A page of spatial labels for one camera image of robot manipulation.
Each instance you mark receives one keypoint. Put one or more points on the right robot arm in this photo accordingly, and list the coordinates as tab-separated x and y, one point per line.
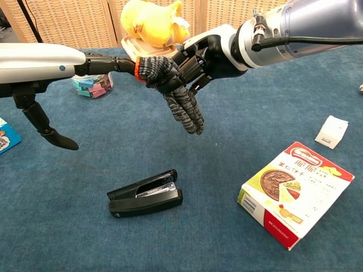
312	20

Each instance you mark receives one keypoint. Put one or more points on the yellow plush toy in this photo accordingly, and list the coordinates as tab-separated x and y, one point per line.
153	22

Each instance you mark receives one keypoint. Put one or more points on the white box with barcode label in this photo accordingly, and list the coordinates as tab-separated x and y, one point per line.
330	133

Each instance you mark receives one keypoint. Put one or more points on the black stapler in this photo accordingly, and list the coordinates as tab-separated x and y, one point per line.
147	202

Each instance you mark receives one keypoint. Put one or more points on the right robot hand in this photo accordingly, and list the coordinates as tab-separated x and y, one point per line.
218	56

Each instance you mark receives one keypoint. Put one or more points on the clear jar of binder clips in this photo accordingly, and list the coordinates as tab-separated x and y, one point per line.
93	86

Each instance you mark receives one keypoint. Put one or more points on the black tripod stand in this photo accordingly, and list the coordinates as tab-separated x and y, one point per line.
29	21

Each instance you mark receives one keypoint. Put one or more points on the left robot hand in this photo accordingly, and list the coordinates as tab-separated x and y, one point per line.
34	62

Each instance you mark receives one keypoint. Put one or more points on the blue cookie box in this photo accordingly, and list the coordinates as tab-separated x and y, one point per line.
7	139

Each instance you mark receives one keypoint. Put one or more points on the beige twine bundle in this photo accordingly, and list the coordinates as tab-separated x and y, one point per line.
361	89

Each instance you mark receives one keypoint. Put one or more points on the wicker folding screen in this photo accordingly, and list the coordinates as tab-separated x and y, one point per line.
73	22

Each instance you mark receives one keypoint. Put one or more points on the black and grey knit glove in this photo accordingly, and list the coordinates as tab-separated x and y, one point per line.
184	110

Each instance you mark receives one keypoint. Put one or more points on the beige lidded food container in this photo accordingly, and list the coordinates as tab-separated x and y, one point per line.
131	45

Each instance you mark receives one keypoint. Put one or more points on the red and white biscuit box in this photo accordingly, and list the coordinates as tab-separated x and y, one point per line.
295	195

